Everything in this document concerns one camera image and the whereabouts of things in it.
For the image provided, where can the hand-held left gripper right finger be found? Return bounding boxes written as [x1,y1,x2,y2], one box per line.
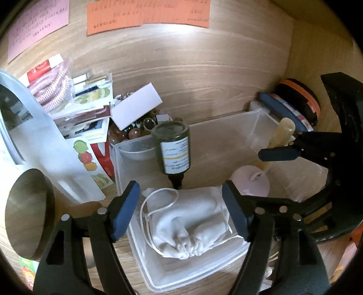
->
[222,179,331,295]

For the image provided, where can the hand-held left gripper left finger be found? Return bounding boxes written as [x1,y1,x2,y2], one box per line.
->
[32,180,141,295]

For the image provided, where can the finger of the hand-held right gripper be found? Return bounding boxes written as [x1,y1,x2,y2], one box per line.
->
[259,91,311,134]
[258,131,344,171]

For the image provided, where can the cream plastic tube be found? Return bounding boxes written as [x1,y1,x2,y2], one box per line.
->
[265,118,296,171]

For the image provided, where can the white drawstring pouch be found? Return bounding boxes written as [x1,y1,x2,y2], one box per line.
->
[138,186,245,259]

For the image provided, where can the clear plastic storage container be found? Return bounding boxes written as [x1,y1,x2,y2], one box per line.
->
[109,108,329,294]

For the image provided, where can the wooden desktop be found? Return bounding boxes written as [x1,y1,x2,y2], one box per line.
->
[0,0,363,295]

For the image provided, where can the black round tin orange band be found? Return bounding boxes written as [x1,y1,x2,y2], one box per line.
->
[276,79,321,128]

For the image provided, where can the patterned tape roll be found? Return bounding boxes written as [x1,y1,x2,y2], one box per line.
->
[269,95,315,131]

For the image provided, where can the pink round candle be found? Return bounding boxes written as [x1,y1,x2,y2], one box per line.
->
[229,166,270,197]

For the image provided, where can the red white packet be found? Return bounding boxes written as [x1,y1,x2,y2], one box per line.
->
[90,142,115,180]

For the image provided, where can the small translucent bowl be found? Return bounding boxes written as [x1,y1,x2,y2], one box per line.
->
[119,135,156,161]

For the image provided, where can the white fruit print paper bag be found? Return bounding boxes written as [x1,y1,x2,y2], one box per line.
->
[49,129,115,204]

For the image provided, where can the dark glass bottle white label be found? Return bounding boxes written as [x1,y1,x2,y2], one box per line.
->
[151,121,191,190]

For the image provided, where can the pile of glossy beads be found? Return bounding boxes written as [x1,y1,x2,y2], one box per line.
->
[109,111,159,145]

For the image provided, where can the white card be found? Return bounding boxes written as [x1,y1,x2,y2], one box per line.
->
[112,83,163,131]

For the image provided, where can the dark red packet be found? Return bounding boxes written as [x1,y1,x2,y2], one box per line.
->
[54,106,112,126]

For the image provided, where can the colourful fruit print sheet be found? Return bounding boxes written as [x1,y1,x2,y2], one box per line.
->
[19,256,39,290]

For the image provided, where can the clear packet of fruit stickers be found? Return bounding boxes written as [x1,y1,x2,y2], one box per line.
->
[71,71,114,107]

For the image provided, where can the orange paper sheet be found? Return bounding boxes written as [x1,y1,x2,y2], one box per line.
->
[86,0,144,36]
[140,0,210,29]

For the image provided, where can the red white box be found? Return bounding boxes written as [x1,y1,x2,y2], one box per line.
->
[18,53,64,86]

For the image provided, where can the pink paper sheet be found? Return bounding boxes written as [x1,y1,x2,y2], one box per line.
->
[6,0,70,64]

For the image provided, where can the pink white coiled cord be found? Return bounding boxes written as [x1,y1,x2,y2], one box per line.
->
[28,64,71,113]

